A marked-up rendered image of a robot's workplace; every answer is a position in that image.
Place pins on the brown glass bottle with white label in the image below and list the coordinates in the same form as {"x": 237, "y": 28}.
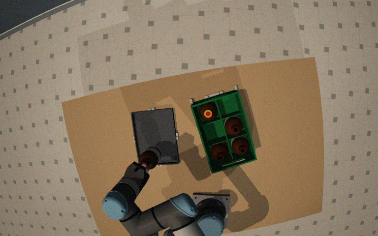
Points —
{"x": 150, "y": 155}

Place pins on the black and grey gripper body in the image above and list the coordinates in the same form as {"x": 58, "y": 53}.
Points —
{"x": 136, "y": 176}

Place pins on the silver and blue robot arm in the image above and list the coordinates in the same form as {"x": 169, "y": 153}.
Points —
{"x": 179, "y": 213}

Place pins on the brown bottle with blue label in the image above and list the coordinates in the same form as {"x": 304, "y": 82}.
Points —
{"x": 208, "y": 111}

